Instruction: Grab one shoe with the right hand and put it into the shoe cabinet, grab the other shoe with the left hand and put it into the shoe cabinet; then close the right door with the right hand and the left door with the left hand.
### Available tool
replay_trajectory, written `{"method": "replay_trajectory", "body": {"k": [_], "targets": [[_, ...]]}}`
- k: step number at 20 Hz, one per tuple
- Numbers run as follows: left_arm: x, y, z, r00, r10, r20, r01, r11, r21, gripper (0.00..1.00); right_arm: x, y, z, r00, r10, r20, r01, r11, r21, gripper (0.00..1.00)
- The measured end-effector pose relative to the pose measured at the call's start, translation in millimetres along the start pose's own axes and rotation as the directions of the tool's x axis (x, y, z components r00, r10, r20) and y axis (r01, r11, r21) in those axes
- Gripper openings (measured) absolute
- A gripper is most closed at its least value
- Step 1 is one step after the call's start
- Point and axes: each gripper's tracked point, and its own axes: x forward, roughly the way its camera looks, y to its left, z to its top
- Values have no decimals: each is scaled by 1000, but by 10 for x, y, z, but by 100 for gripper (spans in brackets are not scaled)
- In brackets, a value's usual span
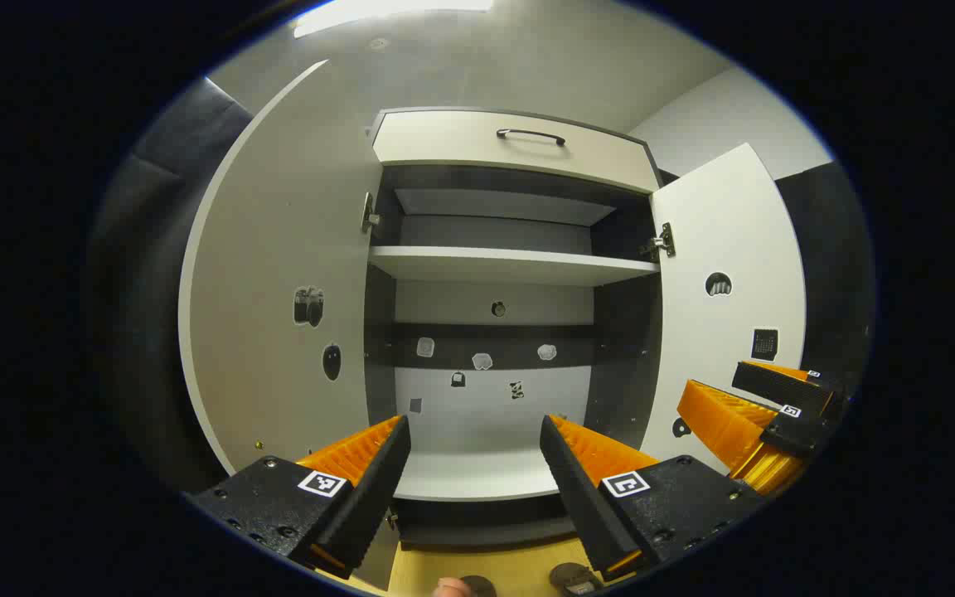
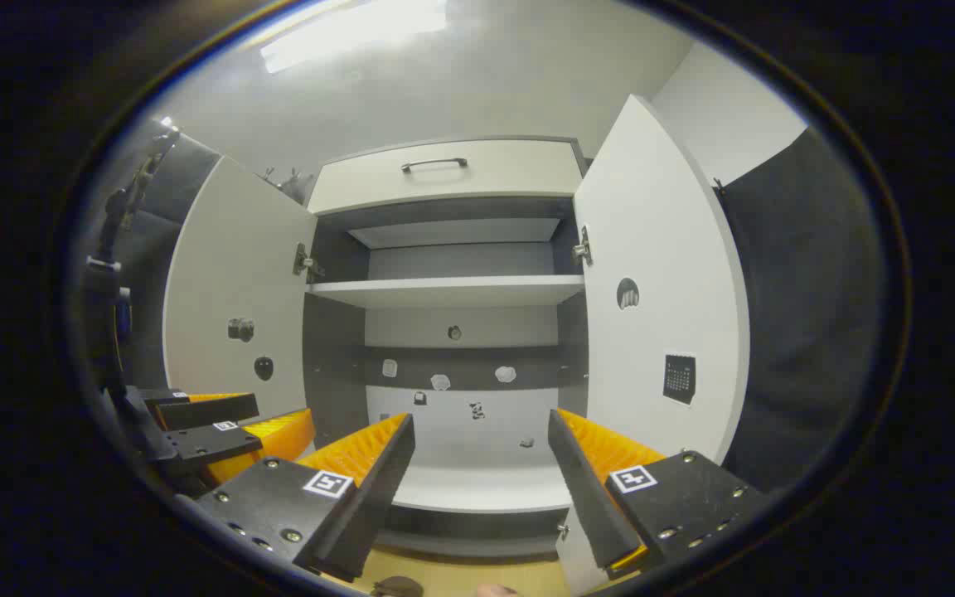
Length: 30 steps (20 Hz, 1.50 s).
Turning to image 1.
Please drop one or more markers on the white cabinet shelf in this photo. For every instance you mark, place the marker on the white cabinet shelf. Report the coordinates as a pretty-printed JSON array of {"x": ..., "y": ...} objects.
[
  {"x": 511, "y": 265},
  {"x": 477, "y": 477}
]

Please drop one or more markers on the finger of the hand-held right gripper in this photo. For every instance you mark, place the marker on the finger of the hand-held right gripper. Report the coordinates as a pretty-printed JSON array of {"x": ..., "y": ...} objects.
[
  {"x": 792, "y": 431},
  {"x": 776, "y": 383}
]

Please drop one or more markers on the ceiling light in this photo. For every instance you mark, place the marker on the ceiling light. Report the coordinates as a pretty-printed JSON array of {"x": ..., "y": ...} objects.
[{"x": 378, "y": 12}]

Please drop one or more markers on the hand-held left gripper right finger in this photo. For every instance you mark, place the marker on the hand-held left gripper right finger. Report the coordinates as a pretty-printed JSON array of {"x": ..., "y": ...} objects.
[{"x": 569, "y": 497}]

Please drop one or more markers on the cabinet door with calendar sticker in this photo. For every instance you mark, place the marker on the cabinet door with calendar sticker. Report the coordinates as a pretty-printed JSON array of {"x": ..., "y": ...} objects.
[{"x": 710, "y": 365}]

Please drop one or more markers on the brown fuzzy shoe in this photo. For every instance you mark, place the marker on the brown fuzzy shoe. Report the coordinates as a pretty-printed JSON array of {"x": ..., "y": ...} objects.
[
  {"x": 477, "y": 586},
  {"x": 570, "y": 574}
]

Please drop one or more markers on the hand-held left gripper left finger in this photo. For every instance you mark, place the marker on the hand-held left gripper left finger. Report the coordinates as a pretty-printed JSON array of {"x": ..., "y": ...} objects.
[{"x": 382, "y": 489}]

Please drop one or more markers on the round ceiling sensor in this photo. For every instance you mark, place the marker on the round ceiling sensor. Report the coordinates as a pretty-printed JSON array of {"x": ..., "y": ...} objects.
[{"x": 378, "y": 43}]

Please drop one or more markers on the metal door hinge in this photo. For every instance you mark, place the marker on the metal door hinge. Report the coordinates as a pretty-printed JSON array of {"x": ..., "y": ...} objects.
[
  {"x": 370, "y": 214},
  {"x": 660, "y": 242}
]

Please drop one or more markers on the black backdrop cloth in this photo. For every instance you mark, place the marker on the black backdrop cloth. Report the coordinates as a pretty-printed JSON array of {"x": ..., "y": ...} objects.
[{"x": 154, "y": 249}]

